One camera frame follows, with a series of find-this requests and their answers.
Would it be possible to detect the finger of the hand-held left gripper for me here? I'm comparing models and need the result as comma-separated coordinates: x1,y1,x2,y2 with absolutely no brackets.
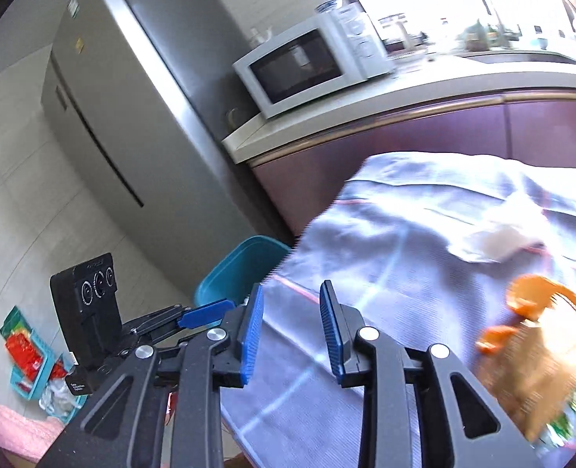
178,299,236,330

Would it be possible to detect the grey checked table cloth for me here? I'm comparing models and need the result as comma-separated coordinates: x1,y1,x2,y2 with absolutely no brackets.
220,151,576,468

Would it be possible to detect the green filled bag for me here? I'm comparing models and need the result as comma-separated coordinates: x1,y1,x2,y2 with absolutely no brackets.
463,19,494,52

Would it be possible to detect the large orange peel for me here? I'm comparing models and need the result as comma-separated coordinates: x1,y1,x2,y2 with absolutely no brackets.
506,274,576,317

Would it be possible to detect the red packet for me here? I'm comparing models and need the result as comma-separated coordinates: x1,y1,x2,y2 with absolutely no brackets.
5,329,45,376

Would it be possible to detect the white microwave oven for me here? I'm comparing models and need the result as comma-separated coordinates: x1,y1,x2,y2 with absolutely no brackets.
232,2,396,120

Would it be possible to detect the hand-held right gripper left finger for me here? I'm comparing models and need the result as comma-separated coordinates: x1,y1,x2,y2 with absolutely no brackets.
37,283,265,468

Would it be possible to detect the glass kettle with lid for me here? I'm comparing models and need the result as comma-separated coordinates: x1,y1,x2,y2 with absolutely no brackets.
380,14,416,48

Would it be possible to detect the large white tissue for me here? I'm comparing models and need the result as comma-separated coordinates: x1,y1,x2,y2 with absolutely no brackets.
448,194,547,264

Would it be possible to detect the kitchen counter with purple cabinets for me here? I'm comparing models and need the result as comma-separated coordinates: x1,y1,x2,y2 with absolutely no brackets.
221,49,576,249

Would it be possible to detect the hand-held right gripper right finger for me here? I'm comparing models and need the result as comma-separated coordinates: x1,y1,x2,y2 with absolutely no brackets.
319,280,544,468

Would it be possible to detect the brown snack bag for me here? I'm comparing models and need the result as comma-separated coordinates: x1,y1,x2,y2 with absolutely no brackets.
495,297,576,442

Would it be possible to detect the clear green-print plastic wrapper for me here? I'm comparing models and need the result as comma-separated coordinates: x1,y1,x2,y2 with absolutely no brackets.
544,383,576,449

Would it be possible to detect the teal floor basket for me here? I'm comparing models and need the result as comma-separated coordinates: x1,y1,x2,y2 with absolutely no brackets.
0,306,89,422

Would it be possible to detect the small orange peel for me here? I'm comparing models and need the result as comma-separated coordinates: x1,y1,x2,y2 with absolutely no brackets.
477,326,519,356

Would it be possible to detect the silver refrigerator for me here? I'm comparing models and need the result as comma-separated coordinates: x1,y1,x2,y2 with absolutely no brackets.
41,0,298,254

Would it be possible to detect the teal plastic bin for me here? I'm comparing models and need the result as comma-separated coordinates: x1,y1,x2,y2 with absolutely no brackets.
193,235,292,310

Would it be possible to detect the steel sink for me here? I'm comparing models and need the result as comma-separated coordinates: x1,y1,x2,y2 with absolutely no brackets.
463,51,576,67

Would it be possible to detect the pink floor mat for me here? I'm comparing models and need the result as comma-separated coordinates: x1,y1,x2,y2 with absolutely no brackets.
0,402,64,464

